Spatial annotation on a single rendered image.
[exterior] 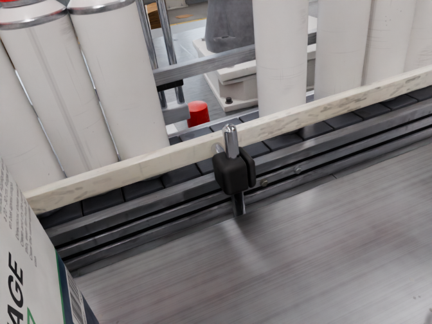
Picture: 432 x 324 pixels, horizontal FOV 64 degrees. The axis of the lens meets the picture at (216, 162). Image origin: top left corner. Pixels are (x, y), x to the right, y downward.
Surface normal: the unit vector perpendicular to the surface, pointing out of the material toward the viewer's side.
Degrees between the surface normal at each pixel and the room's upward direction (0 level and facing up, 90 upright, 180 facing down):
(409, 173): 0
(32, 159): 90
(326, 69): 90
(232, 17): 71
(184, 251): 0
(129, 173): 90
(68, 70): 90
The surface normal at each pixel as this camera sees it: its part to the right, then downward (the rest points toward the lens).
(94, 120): 0.88, 0.18
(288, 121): 0.37, 0.51
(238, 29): -0.28, 0.29
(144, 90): 0.73, 0.32
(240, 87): -0.51, 0.55
